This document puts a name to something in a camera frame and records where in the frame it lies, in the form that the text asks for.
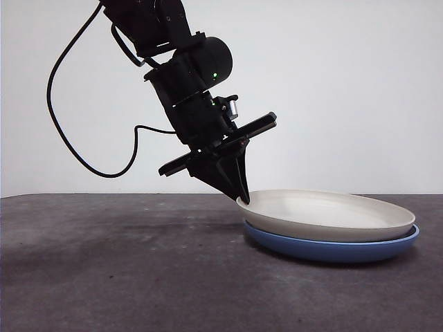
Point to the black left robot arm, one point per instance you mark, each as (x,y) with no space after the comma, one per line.
(180,69)

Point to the blue round plate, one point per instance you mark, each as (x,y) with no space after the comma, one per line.
(328,250)

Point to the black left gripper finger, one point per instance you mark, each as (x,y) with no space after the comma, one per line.
(244,173)
(218,173)

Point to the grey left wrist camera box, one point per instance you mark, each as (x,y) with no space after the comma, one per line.
(232,109)

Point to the white round plate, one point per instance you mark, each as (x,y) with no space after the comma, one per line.
(328,211)

